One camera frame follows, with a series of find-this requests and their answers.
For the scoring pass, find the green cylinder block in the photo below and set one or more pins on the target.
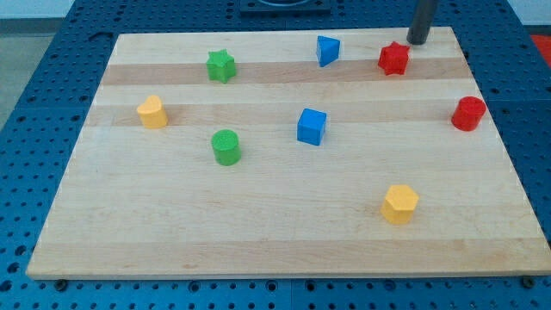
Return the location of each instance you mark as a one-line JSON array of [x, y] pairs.
[[225, 144]]

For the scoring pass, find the blue cube block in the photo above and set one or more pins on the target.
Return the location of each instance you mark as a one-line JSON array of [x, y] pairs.
[[311, 126]]

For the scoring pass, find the yellow hexagon block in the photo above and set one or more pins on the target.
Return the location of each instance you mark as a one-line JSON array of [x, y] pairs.
[[399, 204]]

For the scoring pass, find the light wooden board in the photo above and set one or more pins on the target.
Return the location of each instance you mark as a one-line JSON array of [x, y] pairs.
[[139, 203]]

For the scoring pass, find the yellow heart block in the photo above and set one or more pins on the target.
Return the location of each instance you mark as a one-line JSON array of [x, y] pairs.
[[152, 113]]

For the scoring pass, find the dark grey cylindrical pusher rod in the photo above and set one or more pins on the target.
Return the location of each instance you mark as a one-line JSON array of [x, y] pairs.
[[423, 17]]

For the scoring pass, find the green star block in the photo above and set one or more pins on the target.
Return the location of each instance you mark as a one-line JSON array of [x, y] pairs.
[[220, 66]]

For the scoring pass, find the red cylinder block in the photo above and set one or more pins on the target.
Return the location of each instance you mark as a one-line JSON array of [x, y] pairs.
[[468, 113]]

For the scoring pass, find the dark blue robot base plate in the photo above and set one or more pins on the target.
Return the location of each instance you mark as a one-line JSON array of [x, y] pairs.
[[258, 7]]

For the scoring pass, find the blue triangular prism block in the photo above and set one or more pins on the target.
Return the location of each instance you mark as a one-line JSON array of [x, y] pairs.
[[327, 50]]

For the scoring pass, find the red star block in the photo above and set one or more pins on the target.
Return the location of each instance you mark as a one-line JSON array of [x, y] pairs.
[[394, 58]]

